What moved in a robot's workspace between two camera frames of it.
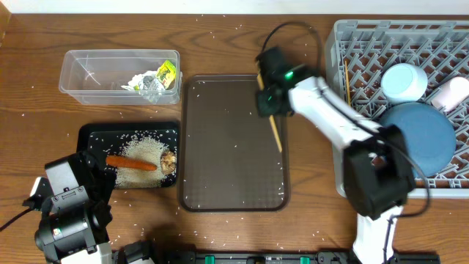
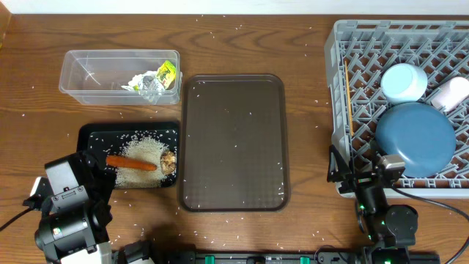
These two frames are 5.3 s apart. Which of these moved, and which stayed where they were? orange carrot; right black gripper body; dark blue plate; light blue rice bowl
Moved: right black gripper body
Stayed: light blue rice bowl; orange carrot; dark blue plate
